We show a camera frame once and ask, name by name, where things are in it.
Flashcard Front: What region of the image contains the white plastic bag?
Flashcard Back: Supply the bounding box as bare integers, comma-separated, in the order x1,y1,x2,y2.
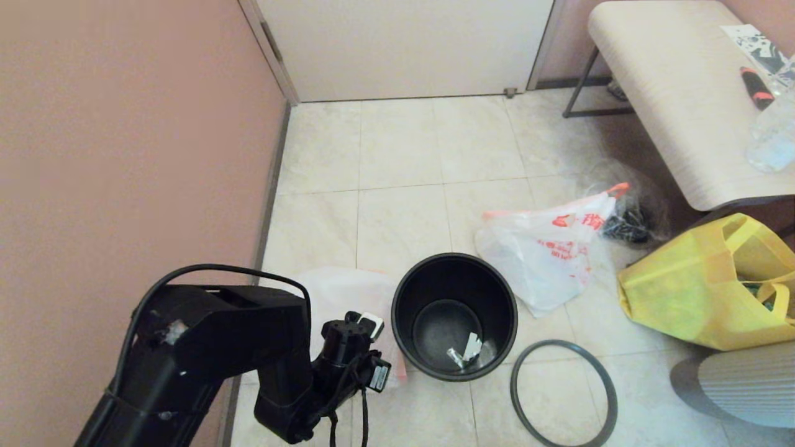
292,267,407,382

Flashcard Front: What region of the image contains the grey bin ring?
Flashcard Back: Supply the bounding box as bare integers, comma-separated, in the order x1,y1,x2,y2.
511,340,619,447

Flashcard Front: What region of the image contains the used trash bag red print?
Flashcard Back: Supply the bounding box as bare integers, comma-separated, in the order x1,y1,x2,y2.
475,182,631,317

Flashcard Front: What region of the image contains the grey ribbed robot base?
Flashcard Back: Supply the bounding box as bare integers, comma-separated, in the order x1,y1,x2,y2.
670,341,795,430

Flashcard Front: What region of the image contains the black trash bin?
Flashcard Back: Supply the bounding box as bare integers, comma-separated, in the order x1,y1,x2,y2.
391,253,518,382

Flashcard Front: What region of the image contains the clear bag with dark items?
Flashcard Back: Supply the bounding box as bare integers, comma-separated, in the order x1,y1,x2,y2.
581,158,671,249

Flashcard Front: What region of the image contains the yellow tote bag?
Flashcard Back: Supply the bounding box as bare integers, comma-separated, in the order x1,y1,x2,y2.
617,214,795,352

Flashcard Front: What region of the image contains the white door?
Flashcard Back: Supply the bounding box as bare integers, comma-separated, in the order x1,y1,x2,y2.
257,0,555,101

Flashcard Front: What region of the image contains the light wood-grain bench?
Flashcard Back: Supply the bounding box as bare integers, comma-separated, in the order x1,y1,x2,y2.
588,0,795,212

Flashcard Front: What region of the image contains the clear plastic bottle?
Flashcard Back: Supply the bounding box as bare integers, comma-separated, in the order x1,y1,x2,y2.
745,87,795,173

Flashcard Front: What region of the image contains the black orange tool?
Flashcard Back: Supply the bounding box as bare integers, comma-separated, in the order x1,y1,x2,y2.
740,66,776,111

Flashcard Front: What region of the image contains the black white printed paper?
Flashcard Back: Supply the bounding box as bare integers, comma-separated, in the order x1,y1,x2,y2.
720,25,795,78

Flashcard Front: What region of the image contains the left wrist camera unit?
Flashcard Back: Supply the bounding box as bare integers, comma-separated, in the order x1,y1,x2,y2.
321,312,384,367

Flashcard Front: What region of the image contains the thin black left gripper cable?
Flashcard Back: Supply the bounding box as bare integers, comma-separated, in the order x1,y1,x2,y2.
326,354,383,447

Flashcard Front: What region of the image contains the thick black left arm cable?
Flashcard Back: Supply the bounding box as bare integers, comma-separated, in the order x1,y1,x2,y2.
115,264,311,398

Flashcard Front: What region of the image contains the dark wall baseboard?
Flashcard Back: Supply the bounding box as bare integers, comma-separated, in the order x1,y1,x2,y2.
217,101,293,447
535,75,612,90

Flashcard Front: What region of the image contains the black metal bench frame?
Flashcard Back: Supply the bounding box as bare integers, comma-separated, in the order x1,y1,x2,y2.
563,47,634,118

